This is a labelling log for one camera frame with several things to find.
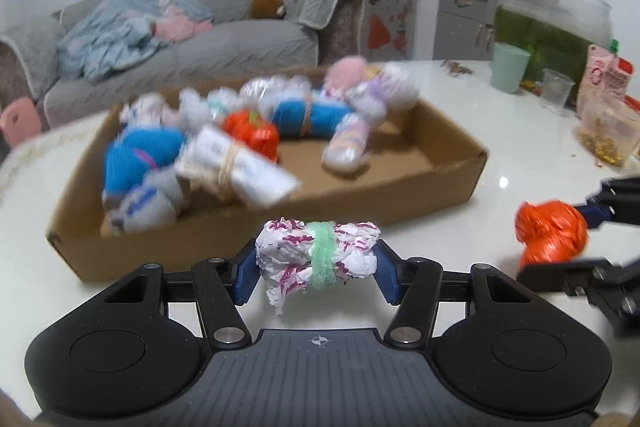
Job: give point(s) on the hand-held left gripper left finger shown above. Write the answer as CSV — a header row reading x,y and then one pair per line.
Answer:
x,y
245,277

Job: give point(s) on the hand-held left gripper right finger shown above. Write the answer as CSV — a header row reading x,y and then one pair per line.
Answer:
x,y
387,274

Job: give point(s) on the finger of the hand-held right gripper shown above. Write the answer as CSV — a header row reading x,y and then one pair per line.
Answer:
x,y
597,212
575,277

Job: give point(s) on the purple-print bundle with green band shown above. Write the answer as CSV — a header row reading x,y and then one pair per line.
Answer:
x,y
290,252

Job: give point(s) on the orange plastic bundle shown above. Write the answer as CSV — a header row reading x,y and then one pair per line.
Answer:
x,y
550,232

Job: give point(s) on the shallow cardboard box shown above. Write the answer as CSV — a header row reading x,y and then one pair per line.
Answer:
x,y
400,167

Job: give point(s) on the white grey-striped bundle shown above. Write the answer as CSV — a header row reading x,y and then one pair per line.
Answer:
x,y
235,167

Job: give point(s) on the orange bundle with green band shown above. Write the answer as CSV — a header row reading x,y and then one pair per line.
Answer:
x,y
252,134

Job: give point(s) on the blue knitted sock bundle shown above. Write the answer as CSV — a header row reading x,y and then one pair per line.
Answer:
x,y
140,157

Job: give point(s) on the blue knit roll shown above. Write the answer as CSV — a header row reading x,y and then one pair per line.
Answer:
x,y
305,119

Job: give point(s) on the bubble wrap bundle green band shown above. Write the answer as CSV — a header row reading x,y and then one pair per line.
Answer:
x,y
215,104

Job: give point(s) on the white lilac bundle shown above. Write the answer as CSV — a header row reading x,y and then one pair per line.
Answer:
x,y
390,92

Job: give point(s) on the clear plastic bundle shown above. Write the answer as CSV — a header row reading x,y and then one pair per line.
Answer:
x,y
272,89

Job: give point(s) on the pink fluffy pompom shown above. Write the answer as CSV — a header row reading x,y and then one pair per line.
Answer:
x,y
347,74

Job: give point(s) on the clear container of nuts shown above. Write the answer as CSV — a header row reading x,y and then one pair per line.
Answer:
x,y
605,134

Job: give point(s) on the clear plastic cup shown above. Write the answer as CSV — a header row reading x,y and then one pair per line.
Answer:
x,y
557,92

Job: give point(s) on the pink snack pouch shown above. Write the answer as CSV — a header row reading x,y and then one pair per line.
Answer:
x,y
602,74

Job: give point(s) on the pale green cup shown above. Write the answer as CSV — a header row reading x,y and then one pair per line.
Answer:
x,y
507,67

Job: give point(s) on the glass fish tank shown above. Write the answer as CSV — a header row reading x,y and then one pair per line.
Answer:
x,y
550,27

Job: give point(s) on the scattered nut shells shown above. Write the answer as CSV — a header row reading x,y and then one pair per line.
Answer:
x,y
455,68

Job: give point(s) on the grey quilted sofa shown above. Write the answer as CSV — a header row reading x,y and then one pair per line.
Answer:
x,y
240,52

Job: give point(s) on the grey cabinet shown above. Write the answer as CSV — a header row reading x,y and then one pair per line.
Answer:
x,y
465,17

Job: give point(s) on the pink cloth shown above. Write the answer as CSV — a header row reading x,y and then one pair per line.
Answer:
x,y
180,24

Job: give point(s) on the brown plush toy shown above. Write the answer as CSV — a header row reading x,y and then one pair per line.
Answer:
x,y
266,6

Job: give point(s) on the pink plastic stool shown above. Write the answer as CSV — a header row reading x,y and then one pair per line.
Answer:
x,y
17,122

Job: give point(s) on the light blue blanket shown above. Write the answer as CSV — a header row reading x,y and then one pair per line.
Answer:
x,y
115,32

